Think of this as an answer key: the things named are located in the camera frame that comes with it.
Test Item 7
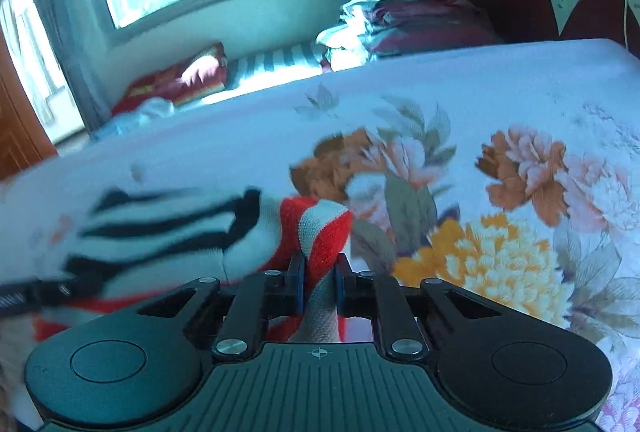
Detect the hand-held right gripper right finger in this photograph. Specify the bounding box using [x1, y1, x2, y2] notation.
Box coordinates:
[335, 253, 504, 358]

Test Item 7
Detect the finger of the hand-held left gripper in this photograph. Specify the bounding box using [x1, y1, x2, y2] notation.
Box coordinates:
[0, 276, 103, 319]

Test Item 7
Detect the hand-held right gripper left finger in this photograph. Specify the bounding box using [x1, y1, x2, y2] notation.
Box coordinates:
[136, 253, 307, 361]

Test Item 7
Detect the red black white striped sweater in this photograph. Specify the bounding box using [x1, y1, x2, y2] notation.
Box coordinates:
[0, 187, 356, 349]

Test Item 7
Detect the brown wooden door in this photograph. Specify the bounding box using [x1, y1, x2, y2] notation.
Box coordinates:
[0, 36, 62, 183]

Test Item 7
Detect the light blue cloth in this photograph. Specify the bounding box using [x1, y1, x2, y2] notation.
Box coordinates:
[94, 96, 177, 141]

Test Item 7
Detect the grey white striped sheet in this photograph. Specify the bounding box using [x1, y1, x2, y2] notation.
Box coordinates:
[219, 40, 332, 93]

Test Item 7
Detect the floral bed sheet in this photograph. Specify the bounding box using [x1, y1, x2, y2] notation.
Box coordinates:
[0, 38, 640, 432]

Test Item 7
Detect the red pillow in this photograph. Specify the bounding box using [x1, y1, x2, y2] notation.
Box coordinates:
[110, 42, 229, 115]

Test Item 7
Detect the folded maroon quilt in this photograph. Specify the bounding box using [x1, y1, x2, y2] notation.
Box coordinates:
[316, 0, 504, 73]

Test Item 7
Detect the blue grey curtain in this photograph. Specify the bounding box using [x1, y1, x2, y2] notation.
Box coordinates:
[19, 0, 115, 137]

